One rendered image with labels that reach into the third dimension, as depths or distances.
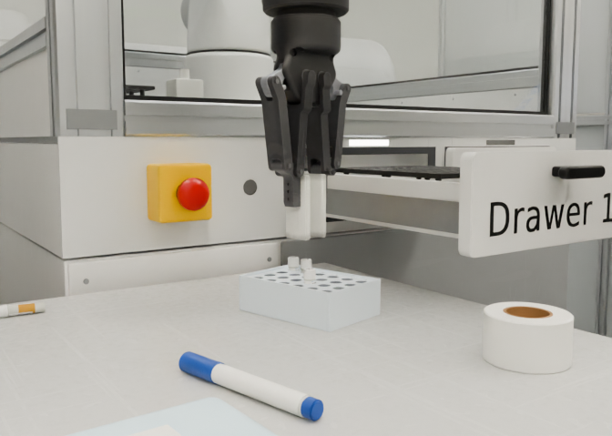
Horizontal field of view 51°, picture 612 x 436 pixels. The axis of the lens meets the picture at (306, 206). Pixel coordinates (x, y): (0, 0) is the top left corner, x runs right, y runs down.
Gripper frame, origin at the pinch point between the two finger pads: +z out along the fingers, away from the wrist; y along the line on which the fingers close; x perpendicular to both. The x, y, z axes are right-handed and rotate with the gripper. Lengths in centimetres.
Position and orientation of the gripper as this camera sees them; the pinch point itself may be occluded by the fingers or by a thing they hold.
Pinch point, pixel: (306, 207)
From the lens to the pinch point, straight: 70.9
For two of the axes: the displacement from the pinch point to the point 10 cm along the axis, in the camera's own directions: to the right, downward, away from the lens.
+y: -6.6, 0.8, -7.5
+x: 7.5, 0.7, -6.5
